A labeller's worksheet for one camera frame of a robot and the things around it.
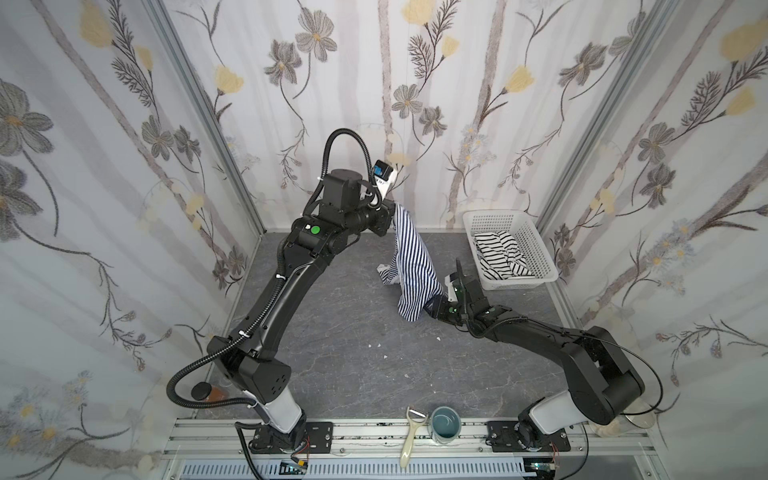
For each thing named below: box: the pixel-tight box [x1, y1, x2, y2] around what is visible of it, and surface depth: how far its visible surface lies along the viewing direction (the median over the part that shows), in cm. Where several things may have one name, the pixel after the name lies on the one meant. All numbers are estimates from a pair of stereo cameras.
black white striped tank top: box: [473, 230, 535, 280], surface depth 112 cm
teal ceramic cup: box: [427, 406, 462, 445], surface depth 74 cm
